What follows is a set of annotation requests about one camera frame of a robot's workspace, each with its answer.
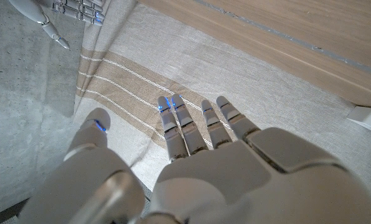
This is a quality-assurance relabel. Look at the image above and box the white power strip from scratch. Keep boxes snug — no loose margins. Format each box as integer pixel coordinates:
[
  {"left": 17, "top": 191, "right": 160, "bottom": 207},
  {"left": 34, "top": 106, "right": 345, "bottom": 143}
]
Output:
[{"left": 346, "top": 105, "right": 371, "bottom": 138}]

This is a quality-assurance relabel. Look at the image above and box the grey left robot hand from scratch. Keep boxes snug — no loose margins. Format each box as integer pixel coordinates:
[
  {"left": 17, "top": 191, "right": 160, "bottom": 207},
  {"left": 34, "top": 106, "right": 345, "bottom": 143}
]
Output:
[{"left": 17, "top": 93, "right": 371, "bottom": 224}]

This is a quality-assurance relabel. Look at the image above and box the beige striped backdrop curtain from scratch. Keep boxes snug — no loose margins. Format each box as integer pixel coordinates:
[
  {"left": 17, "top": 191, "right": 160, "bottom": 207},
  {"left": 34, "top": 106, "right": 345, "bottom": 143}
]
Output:
[{"left": 73, "top": 0, "right": 371, "bottom": 218}]

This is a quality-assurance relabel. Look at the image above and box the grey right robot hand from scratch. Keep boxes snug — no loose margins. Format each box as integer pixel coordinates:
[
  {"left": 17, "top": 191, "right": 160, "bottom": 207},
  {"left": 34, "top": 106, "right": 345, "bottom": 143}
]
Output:
[{"left": 7, "top": 0, "right": 106, "bottom": 50}]

